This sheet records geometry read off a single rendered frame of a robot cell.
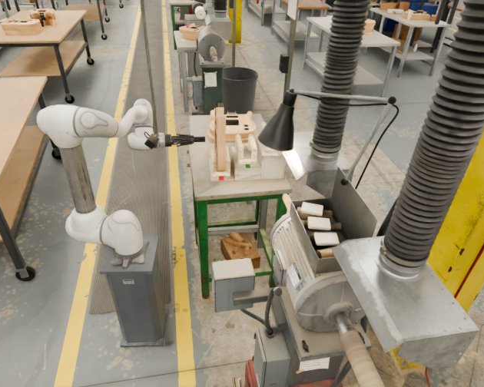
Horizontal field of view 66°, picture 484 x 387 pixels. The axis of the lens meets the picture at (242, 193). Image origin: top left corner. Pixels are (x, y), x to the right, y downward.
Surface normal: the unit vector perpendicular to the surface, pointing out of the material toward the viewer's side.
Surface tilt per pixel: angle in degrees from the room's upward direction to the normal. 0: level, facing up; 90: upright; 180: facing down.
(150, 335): 90
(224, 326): 0
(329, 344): 0
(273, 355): 0
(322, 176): 90
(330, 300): 83
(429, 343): 90
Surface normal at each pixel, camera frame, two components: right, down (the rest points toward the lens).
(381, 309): -0.58, -0.59
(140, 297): 0.04, 0.58
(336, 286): 0.06, 0.15
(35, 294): 0.03, -0.81
